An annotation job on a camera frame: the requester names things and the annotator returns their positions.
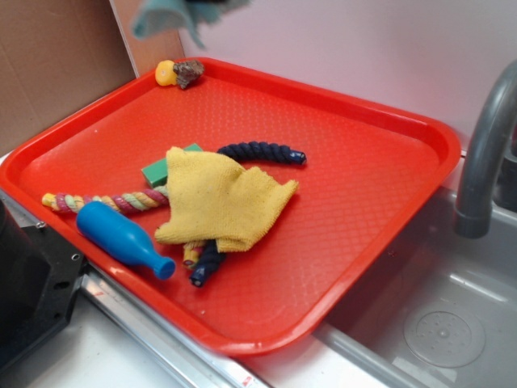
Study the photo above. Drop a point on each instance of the yellow cloth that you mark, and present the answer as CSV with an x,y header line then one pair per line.
x,y
213,197

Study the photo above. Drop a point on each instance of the light blue cloth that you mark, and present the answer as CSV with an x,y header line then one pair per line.
x,y
154,17

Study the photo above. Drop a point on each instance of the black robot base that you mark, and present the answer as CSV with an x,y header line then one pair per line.
x,y
41,273

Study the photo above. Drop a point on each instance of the green rectangular block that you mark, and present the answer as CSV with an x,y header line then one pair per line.
x,y
156,173

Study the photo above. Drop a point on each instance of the red plastic tray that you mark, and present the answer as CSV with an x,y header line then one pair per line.
x,y
370,169

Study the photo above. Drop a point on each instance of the blue plastic bottle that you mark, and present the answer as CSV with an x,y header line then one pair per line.
x,y
122,239

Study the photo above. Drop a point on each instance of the yellow and brown toy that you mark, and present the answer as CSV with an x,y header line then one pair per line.
x,y
182,74

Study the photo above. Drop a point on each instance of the grey sink basin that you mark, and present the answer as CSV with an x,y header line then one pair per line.
x,y
428,263

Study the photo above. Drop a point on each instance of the sink drain cover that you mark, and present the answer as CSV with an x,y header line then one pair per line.
x,y
446,337

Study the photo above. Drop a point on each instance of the brown cardboard panel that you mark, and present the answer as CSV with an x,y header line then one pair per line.
x,y
59,56

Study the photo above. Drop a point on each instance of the grey faucet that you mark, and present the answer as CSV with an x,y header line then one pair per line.
x,y
489,173

